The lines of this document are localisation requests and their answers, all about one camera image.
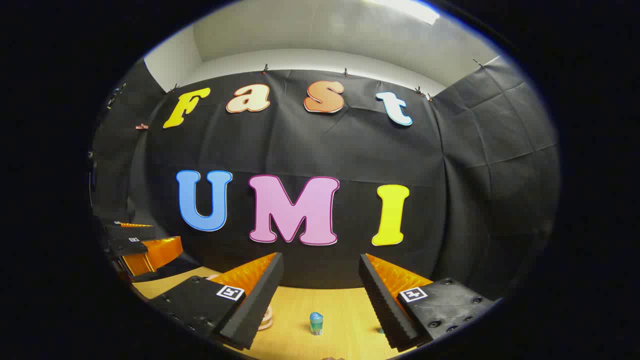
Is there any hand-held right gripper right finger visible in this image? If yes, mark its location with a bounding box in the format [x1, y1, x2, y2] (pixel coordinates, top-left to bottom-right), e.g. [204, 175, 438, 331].
[358, 253, 502, 352]

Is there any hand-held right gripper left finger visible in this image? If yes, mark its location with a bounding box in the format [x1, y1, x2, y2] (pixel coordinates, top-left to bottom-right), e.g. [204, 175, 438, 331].
[148, 252, 284, 351]

